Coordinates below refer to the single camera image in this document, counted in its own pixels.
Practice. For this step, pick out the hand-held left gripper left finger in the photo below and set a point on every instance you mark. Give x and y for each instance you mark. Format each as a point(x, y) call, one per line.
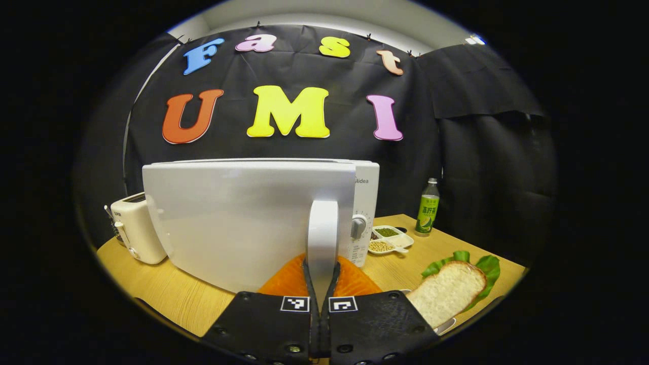
point(263, 324)

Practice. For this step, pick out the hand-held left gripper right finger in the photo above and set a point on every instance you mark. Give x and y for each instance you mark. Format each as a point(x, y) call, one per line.
point(375, 324)

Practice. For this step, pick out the bread and lettuce sandwich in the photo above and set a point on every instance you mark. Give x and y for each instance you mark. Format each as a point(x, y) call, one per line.
point(446, 291)

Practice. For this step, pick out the white microwave oven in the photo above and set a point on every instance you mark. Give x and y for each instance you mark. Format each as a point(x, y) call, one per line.
point(238, 223)

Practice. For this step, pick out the white rectangular plate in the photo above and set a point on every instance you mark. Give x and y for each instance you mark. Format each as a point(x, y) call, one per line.
point(446, 326)

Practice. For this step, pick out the white divided dish of beans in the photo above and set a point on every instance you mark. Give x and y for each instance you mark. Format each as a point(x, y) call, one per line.
point(388, 238)

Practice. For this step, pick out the green drink bottle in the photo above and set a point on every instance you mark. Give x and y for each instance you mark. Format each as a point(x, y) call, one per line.
point(427, 213)

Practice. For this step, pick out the cream toaster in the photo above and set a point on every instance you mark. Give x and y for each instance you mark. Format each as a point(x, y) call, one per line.
point(137, 228)

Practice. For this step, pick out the black backdrop cloth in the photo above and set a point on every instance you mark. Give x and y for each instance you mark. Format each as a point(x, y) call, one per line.
point(345, 147)

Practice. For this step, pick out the white ceiling light panel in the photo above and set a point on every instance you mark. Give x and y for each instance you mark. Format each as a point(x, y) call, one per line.
point(475, 40)

